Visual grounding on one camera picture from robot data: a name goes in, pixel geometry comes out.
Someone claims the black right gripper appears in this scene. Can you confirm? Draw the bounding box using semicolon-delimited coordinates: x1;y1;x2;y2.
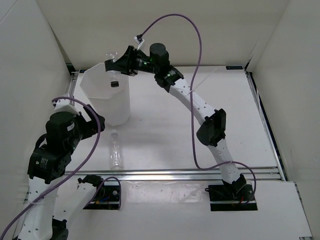
109;45;160;77

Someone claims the black label plastic bottle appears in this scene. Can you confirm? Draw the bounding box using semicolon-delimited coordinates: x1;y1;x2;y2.
104;51;121;88

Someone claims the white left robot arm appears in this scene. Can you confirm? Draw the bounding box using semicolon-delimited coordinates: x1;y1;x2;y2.
17;52;131;240

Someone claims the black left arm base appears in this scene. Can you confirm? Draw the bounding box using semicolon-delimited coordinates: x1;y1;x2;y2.
83;175;122;211

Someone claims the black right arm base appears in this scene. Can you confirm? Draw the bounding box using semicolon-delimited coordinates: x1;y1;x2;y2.
204;184;258;212

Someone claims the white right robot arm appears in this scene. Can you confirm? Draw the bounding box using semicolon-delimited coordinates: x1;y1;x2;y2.
127;43;246;200

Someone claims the white octagonal bin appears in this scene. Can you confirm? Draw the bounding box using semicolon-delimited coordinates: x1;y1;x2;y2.
80;63;131;127

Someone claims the clear unlabeled plastic bottle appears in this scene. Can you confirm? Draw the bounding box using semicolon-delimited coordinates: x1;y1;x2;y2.
109;130;124;170

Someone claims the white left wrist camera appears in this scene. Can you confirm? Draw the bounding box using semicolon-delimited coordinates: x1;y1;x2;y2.
52;98;79;115

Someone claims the aluminium frame rail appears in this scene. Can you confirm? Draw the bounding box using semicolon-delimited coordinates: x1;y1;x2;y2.
24;67;286;240

